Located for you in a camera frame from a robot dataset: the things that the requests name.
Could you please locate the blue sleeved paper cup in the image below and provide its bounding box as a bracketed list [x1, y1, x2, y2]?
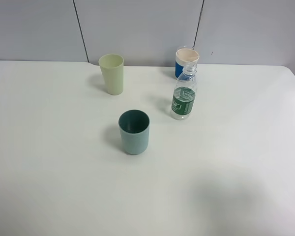
[175, 46, 200, 78]

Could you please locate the teal blue plastic cup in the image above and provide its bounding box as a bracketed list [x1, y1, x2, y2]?
[118, 110, 150, 155]

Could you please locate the pale yellow-green plastic cup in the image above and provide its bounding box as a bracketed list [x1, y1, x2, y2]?
[98, 54, 124, 95]

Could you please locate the clear water bottle green label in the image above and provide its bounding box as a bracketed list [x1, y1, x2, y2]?
[171, 61, 198, 120]

